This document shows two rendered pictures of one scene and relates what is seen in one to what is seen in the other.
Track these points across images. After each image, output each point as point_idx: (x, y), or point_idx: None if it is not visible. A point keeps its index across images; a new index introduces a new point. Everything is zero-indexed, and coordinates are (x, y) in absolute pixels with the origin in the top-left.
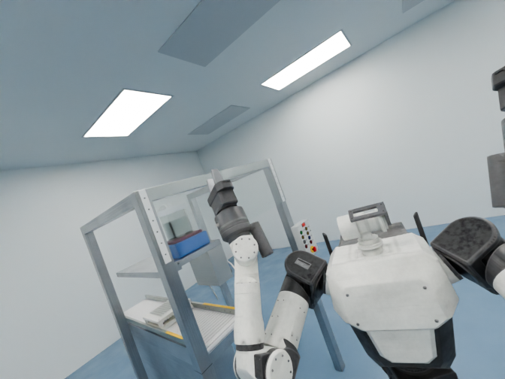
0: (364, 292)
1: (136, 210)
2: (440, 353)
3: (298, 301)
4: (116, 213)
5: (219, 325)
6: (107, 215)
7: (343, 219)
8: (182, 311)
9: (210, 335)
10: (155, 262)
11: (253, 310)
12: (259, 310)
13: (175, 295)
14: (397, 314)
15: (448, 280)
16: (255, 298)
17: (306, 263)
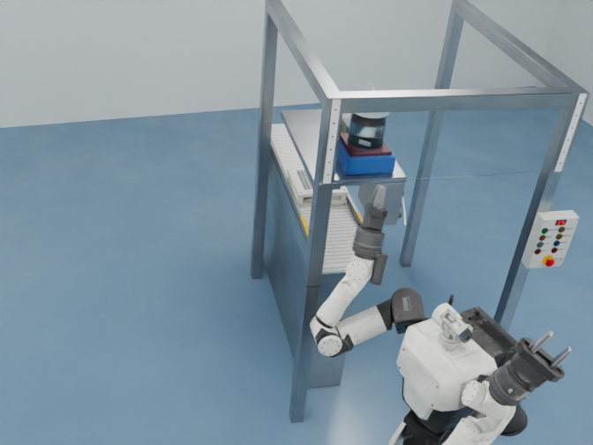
0: (412, 358)
1: (322, 113)
2: (429, 420)
3: (379, 323)
4: (306, 75)
5: (351, 256)
6: (298, 56)
7: (441, 310)
8: (317, 231)
9: (337, 259)
10: (315, 171)
11: (338, 307)
12: (342, 309)
13: (318, 214)
14: (419, 384)
15: (458, 396)
16: (343, 302)
17: (409, 305)
